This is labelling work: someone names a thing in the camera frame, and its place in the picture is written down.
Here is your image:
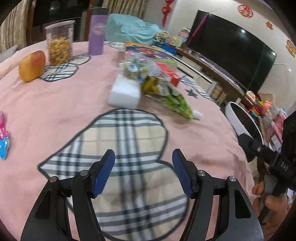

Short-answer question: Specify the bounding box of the wooden framed glass door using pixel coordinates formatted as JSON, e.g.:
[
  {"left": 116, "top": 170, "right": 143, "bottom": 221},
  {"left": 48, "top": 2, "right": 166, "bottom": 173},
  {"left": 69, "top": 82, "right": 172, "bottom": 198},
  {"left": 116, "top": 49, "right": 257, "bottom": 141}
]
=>
[{"left": 32, "top": 0, "right": 93, "bottom": 42}]

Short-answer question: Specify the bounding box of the green snack pouch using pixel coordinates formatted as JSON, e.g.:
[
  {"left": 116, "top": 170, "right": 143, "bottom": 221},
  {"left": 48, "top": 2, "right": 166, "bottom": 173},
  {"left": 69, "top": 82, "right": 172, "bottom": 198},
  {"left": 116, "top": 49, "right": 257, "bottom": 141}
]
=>
[{"left": 143, "top": 86, "right": 203, "bottom": 120}]

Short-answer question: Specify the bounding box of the toy ferris wheel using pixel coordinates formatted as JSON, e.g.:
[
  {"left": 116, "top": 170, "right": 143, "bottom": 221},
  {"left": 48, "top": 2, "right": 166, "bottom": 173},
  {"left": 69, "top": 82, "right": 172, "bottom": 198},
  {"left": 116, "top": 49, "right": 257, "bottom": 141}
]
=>
[{"left": 154, "top": 30, "right": 170, "bottom": 45}]

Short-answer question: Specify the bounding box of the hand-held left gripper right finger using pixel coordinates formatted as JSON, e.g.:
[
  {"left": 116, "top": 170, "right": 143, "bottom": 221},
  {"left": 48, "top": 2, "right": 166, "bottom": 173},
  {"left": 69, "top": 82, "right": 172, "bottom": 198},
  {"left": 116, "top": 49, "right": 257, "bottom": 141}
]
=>
[{"left": 171, "top": 148, "right": 264, "bottom": 241}]

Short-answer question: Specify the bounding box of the round red wall decal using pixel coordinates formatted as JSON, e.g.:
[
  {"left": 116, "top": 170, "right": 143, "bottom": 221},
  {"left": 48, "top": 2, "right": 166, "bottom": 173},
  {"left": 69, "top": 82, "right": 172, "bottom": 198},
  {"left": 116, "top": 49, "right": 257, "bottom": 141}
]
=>
[{"left": 237, "top": 4, "right": 254, "bottom": 18}]

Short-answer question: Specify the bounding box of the pink stick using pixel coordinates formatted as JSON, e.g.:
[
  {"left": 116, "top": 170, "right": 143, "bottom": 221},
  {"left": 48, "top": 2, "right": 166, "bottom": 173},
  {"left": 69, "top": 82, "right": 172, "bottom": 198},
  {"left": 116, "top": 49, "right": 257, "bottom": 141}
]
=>
[{"left": 190, "top": 13, "right": 208, "bottom": 42}]

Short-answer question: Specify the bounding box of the red yellow apple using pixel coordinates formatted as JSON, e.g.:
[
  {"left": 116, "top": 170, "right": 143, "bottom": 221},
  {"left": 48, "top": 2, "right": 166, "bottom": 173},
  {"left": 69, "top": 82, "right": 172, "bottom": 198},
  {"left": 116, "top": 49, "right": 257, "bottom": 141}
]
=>
[{"left": 18, "top": 50, "right": 46, "bottom": 82}]

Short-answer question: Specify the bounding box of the person's right hand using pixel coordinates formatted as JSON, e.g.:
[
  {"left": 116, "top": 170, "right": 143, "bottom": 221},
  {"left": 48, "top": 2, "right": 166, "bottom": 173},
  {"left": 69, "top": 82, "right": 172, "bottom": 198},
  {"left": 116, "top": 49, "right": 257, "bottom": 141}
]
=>
[{"left": 252, "top": 181, "right": 293, "bottom": 240}]

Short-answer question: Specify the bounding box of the armchair with teal cover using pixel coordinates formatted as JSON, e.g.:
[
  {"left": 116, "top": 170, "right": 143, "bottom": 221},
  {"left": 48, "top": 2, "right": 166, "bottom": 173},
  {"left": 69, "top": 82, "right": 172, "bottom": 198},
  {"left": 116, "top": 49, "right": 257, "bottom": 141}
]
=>
[{"left": 105, "top": 13, "right": 163, "bottom": 45}]

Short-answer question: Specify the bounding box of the white rectangular box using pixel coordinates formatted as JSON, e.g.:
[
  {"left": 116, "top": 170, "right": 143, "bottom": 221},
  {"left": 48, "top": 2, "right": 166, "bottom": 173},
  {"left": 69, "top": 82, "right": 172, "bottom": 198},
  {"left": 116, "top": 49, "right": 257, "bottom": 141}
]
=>
[{"left": 108, "top": 74, "right": 141, "bottom": 109}]

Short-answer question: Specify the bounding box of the blue toy base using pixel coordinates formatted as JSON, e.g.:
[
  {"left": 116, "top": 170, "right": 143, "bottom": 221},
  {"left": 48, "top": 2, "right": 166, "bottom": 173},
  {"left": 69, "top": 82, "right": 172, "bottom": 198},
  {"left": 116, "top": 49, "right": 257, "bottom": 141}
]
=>
[{"left": 161, "top": 44, "right": 178, "bottom": 55}]

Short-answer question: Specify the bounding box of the black flat television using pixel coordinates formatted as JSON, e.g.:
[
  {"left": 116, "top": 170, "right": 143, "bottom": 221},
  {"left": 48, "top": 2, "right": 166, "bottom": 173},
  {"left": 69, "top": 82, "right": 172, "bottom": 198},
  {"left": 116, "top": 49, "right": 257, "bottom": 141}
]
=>
[{"left": 186, "top": 10, "right": 277, "bottom": 94}]

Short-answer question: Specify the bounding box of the red white carton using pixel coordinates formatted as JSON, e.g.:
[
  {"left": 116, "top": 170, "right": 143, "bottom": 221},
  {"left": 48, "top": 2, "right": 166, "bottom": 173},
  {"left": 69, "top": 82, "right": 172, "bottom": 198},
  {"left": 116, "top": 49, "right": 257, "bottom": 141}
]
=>
[{"left": 155, "top": 62, "right": 181, "bottom": 87}]

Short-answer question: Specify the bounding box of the sofa with pink cover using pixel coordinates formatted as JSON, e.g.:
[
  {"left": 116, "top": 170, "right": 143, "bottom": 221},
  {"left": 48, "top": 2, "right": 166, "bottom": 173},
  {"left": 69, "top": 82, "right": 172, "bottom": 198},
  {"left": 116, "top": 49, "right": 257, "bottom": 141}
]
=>
[{"left": 0, "top": 44, "right": 19, "bottom": 70}]

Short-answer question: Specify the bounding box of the clear plastic snack jar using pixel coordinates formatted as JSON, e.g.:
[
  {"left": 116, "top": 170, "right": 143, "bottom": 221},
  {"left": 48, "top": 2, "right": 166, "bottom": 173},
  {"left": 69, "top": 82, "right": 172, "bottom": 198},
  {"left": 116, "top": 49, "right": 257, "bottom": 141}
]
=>
[{"left": 44, "top": 20, "right": 76, "bottom": 66}]

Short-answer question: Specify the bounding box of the colourful picture book box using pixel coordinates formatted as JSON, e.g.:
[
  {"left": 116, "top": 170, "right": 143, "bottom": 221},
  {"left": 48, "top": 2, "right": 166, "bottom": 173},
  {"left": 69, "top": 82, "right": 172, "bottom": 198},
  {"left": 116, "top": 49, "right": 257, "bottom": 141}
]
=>
[{"left": 124, "top": 41, "right": 178, "bottom": 67}]

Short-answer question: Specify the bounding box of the blue plastic toy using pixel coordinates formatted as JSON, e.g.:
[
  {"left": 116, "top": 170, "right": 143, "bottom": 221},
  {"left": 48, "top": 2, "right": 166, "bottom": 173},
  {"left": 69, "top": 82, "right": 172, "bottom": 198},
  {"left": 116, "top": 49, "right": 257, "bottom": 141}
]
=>
[{"left": 0, "top": 138, "right": 10, "bottom": 160}]

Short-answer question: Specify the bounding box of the gold figure wall decal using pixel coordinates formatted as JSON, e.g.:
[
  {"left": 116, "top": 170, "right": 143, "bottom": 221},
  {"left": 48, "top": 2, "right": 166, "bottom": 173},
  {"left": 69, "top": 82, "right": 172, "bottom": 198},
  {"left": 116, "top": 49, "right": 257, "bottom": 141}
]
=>
[{"left": 285, "top": 39, "right": 296, "bottom": 58}]

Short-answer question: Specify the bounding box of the red hanging knot string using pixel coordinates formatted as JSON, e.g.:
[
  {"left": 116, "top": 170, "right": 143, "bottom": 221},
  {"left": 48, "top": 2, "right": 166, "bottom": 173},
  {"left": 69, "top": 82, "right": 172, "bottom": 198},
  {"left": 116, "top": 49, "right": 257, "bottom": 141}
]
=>
[{"left": 161, "top": 0, "right": 173, "bottom": 27}]

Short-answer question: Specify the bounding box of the purple water bottle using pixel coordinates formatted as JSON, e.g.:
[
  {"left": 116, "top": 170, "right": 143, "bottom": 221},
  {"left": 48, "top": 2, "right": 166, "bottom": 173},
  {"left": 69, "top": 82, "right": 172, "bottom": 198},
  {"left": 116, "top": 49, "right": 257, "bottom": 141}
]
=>
[{"left": 88, "top": 7, "right": 110, "bottom": 55}]

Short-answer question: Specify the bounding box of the pastel toy house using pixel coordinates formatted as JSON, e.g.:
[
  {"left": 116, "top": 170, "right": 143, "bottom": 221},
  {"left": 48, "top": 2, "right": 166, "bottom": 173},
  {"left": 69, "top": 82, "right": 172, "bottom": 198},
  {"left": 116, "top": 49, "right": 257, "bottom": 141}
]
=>
[{"left": 170, "top": 35, "right": 185, "bottom": 48}]

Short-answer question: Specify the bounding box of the colourful toy playset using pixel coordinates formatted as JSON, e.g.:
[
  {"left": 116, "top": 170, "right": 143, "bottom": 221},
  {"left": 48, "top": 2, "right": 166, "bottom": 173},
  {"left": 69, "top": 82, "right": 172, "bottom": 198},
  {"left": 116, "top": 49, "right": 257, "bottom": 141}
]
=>
[{"left": 179, "top": 28, "right": 191, "bottom": 40}]

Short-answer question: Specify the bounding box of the pink tablecloth with plaid hearts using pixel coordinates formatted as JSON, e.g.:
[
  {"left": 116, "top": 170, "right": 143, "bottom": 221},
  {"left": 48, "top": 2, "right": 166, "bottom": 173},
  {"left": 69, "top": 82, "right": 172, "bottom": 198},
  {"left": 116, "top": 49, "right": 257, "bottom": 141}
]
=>
[{"left": 0, "top": 41, "right": 262, "bottom": 241}]

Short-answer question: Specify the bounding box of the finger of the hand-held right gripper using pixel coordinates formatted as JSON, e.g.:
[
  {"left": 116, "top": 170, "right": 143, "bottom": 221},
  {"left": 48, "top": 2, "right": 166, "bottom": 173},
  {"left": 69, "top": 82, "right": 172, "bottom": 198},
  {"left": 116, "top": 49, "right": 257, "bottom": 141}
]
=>
[{"left": 238, "top": 134, "right": 277, "bottom": 166}]

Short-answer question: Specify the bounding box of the rainbow stacking ring toy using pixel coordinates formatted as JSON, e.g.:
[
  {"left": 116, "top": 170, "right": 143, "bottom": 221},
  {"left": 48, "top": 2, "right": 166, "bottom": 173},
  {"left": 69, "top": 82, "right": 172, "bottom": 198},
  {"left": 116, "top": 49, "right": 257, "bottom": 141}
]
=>
[{"left": 247, "top": 101, "right": 264, "bottom": 120}]

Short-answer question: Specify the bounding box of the white bin with black liner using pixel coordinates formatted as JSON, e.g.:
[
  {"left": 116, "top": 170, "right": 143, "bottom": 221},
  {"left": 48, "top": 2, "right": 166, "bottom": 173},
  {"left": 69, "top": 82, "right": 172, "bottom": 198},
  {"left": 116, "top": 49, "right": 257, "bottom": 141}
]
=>
[{"left": 225, "top": 101, "right": 265, "bottom": 149}]

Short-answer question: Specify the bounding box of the pink plastic toy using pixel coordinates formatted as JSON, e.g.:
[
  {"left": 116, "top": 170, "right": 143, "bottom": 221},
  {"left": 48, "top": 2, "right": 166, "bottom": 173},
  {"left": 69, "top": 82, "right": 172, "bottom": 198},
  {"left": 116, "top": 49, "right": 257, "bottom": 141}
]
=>
[{"left": 0, "top": 111, "right": 9, "bottom": 139}]

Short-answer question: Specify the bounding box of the white television stand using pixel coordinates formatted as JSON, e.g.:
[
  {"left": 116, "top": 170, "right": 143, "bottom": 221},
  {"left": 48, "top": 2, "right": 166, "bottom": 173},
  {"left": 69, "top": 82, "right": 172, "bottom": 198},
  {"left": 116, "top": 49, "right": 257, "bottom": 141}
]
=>
[{"left": 171, "top": 50, "right": 250, "bottom": 109}]

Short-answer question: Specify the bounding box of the pink toy box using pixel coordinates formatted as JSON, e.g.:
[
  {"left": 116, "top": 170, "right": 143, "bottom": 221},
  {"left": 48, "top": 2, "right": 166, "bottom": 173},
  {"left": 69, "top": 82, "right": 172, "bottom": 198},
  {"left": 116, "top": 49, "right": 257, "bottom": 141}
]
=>
[{"left": 266, "top": 108, "right": 288, "bottom": 139}]

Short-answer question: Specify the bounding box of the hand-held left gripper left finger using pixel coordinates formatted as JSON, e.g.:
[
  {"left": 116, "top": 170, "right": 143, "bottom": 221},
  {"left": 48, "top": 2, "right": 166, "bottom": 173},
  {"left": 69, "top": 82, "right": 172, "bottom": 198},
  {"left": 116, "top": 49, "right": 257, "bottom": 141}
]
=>
[{"left": 20, "top": 149, "right": 116, "bottom": 241}]

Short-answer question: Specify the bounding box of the beige curtain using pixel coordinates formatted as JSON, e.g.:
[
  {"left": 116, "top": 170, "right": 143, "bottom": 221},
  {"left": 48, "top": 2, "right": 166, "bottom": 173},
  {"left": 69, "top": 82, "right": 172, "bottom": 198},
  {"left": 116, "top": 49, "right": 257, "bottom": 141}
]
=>
[
  {"left": 102, "top": 0, "right": 148, "bottom": 16},
  {"left": 0, "top": 0, "right": 31, "bottom": 54}
]

